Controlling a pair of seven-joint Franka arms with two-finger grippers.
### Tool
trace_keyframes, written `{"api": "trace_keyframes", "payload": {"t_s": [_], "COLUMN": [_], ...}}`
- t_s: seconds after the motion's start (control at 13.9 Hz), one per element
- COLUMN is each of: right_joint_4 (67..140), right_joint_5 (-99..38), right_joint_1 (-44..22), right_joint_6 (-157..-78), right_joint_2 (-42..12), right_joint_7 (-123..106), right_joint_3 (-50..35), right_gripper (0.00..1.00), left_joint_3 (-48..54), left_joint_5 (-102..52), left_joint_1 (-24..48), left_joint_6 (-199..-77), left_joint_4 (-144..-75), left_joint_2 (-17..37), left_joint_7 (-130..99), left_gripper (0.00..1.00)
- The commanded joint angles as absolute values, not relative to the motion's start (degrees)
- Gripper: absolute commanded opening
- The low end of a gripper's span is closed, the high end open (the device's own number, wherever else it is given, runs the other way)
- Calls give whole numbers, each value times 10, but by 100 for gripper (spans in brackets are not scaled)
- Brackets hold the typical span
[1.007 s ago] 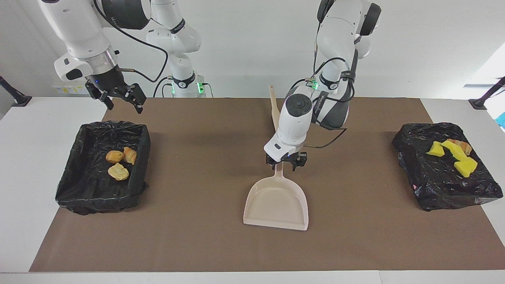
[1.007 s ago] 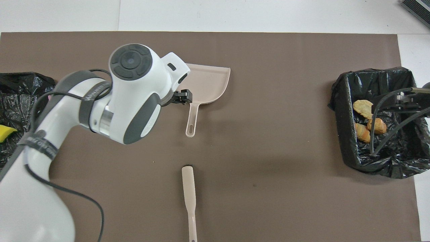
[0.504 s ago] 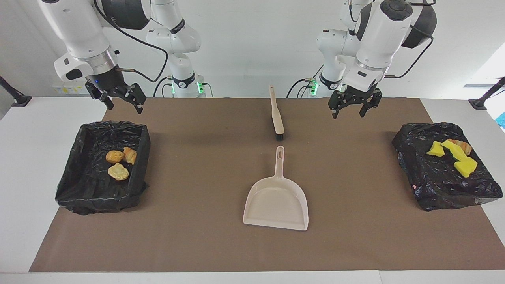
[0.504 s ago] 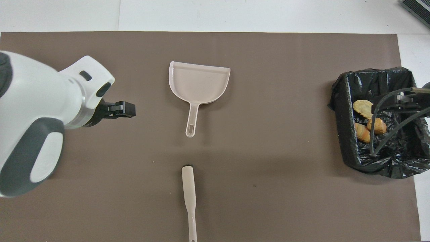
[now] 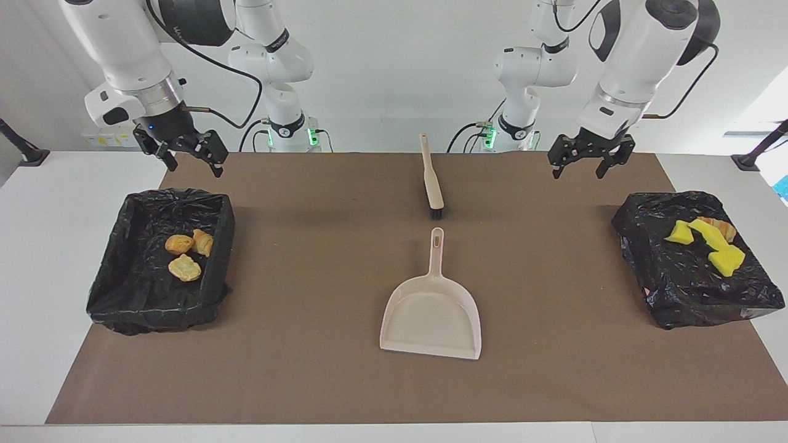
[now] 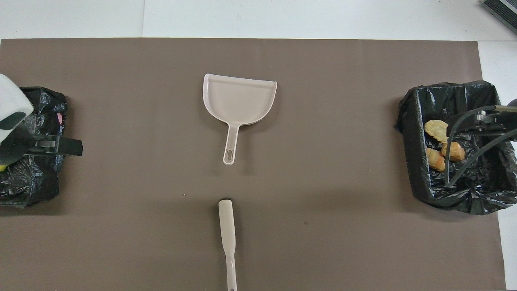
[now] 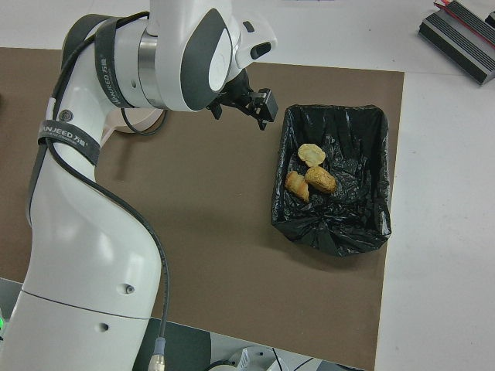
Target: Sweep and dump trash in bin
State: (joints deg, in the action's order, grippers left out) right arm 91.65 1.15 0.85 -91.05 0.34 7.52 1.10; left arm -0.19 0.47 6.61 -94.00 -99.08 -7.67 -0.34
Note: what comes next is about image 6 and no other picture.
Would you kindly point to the beige brush black bristles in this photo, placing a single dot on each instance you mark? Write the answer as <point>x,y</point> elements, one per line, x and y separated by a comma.
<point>227,226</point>

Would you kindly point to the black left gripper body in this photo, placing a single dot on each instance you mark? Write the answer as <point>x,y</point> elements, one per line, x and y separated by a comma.
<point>14,145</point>

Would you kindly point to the round brown bread bun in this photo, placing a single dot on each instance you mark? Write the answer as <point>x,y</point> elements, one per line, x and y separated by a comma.
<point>456,152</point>

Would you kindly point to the pale pastry piece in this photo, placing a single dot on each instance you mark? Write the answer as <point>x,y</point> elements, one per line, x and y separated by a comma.
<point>435,129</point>

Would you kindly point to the grey ribbed device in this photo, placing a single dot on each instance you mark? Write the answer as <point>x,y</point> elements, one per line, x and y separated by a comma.
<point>503,12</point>

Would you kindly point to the open bin with black bag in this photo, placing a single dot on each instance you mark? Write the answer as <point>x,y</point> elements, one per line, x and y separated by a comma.
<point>484,194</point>

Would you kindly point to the beige plastic dustpan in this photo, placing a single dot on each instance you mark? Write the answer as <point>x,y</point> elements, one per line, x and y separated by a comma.
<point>238,101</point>

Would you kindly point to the bin wrapped in black bag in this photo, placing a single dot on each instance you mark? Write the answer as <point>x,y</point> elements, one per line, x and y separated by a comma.
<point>36,178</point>

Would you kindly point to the brown table mat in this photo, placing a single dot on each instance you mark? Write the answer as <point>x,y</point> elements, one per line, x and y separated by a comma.
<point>323,202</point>

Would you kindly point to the small golden croissant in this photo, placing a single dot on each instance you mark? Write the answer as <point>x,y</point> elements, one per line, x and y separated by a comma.
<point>435,159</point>

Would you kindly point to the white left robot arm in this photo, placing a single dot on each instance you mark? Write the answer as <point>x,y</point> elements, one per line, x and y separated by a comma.
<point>10,101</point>

